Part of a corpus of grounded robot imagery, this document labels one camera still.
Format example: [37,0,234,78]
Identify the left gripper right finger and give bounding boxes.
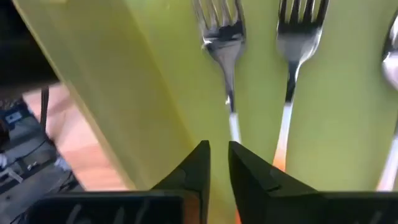
[228,140,398,224]

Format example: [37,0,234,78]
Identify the orange steel fork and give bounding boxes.
[192,0,247,224]
[272,0,330,172]
[375,14,398,192]

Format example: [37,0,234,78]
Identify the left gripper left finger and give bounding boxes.
[24,139,211,224]

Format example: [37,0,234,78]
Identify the yellow-green plastic bin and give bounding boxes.
[12,0,398,224]

